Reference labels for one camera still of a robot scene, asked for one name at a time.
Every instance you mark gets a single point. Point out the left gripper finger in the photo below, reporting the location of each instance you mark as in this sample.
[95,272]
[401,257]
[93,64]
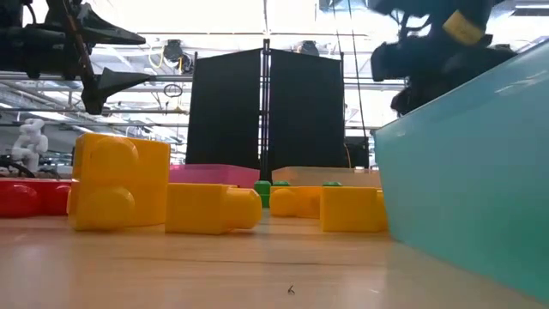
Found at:
[107,32]
[107,86]

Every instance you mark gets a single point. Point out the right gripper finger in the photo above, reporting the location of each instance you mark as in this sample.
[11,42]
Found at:
[392,62]
[412,99]

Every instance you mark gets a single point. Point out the long yellow building block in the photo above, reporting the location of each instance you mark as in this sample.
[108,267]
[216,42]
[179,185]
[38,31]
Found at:
[120,180]

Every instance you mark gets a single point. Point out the green plastic building block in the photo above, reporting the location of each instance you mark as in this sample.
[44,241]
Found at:
[281,183]
[332,184]

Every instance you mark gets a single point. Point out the yellow plastic building block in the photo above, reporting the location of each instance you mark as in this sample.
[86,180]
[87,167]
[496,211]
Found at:
[201,208]
[351,210]
[300,201]

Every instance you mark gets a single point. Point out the red plastic building block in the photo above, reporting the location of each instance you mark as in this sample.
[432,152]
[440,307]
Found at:
[25,199]

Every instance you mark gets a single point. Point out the long green building block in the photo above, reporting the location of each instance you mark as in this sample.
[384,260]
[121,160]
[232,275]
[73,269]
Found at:
[262,193]

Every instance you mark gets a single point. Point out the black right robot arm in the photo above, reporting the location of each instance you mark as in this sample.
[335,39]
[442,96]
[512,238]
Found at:
[433,17]

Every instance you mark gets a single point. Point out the yellow tape label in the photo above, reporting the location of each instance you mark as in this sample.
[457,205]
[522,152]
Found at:
[463,28]

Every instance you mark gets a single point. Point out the black computer case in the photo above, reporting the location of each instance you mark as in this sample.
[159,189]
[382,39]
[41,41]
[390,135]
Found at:
[357,152]

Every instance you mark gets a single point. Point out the green translucent plastic bin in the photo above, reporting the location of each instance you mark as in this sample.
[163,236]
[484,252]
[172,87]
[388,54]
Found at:
[472,171]

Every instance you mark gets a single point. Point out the black fabric partition panel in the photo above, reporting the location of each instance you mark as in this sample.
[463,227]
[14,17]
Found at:
[223,107]
[306,107]

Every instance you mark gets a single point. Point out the orange translucent plastic bin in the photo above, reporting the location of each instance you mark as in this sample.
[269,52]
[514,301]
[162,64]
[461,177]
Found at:
[326,176]

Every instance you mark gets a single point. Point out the pink translucent plastic bin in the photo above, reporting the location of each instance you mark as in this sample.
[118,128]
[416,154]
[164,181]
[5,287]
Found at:
[214,176]

